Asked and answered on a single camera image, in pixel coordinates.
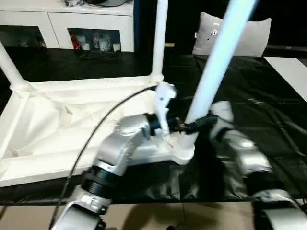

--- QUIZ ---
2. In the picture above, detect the white plastic table top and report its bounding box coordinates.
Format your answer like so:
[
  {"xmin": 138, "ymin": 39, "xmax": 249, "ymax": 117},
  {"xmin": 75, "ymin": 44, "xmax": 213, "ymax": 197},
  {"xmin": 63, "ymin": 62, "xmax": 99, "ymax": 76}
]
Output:
[{"xmin": 0, "ymin": 75, "xmax": 195, "ymax": 188}]

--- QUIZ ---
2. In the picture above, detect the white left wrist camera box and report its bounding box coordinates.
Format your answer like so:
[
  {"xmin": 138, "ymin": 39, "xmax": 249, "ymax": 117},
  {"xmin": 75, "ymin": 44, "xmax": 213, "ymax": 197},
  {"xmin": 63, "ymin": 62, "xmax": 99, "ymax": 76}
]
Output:
[{"xmin": 153, "ymin": 81, "xmax": 178, "ymax": 137}]

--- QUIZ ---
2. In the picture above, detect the white flat board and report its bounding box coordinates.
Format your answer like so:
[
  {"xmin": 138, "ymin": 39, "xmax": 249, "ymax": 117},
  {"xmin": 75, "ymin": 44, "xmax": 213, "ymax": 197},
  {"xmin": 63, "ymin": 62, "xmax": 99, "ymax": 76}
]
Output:
[{"xmin": 263, "ymin": 56, "xmax": 307, "ymax": 103}]

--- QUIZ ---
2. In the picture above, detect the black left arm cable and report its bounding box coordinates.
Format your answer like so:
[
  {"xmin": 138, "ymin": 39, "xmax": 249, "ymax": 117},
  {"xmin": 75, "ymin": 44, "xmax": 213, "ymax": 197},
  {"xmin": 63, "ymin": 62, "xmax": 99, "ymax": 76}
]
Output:
[{"xmin": 49, "ymin": 85, "xmax": 158, "ymax": 230}]

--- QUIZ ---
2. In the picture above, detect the grey bag with black strap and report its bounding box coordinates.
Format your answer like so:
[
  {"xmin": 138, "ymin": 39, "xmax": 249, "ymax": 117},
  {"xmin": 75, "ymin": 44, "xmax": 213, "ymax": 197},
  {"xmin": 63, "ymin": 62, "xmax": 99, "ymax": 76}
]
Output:
[{"xmin": 86, "ymin": 0, "xmax": 128, "ymax": 7}]

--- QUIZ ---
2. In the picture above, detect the white sideboard with glass doors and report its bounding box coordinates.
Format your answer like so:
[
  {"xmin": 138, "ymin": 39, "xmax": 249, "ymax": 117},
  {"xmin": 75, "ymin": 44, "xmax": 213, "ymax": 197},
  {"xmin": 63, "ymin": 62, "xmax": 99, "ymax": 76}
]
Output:
[{"xmin": 0, "ymin": 4, "xmax": 135, "ymax": 52}]

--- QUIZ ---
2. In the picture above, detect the black tangled bundle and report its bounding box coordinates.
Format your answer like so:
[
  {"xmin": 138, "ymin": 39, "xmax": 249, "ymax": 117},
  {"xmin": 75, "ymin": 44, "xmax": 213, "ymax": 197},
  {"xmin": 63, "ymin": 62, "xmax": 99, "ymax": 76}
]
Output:
[{"xmin": 64, "ymin": 0, "xmax": 84, "ymax": 8}]

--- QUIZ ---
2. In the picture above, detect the white plastic table leg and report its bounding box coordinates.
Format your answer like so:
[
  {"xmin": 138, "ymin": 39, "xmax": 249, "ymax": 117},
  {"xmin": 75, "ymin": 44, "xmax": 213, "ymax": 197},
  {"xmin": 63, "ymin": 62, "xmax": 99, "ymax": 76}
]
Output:
[
  {"xmin": 0, "ymin": 42, "xmax": 31, "ymax": 92},
  {"xmin": 179, "ymin": 0, "xmax": 261, "ymax": 154},
  {"xmin": 150, "ymin": 0, "xmax": 169, "ymax": 83}
]

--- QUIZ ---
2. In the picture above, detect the light grey cushion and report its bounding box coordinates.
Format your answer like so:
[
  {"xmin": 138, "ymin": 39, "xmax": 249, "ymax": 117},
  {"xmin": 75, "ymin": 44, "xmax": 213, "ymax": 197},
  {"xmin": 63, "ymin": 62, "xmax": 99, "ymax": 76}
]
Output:
[{"xmin": 191, "ymin": 11, "xmax": 272, "ymax": 58}]

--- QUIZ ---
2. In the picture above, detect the black cabinet with yellow label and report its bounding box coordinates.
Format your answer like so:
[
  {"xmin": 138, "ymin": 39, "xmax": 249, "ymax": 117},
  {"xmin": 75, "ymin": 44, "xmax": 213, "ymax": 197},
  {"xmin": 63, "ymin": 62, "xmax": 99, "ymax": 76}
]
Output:
[{"xmin": 133, "ymin": 0, "xmax": 204, "ymax": 57}]

